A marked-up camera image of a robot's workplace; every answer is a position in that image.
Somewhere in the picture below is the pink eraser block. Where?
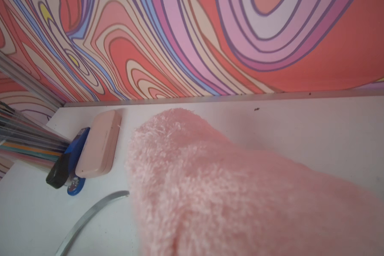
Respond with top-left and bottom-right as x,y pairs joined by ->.
75,110 -> 122,179

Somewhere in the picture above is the pink terry rag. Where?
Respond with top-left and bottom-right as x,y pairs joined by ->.
127,108 -> 384,256

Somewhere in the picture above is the wooden handled sickle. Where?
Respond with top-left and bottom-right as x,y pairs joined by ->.
55,191 -> 130,256

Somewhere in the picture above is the blue black stapler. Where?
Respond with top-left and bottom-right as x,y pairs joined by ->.
46,127 -> 90,196

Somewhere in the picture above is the pencil cup on table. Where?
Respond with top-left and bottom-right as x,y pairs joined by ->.
0,100 -> 70,169

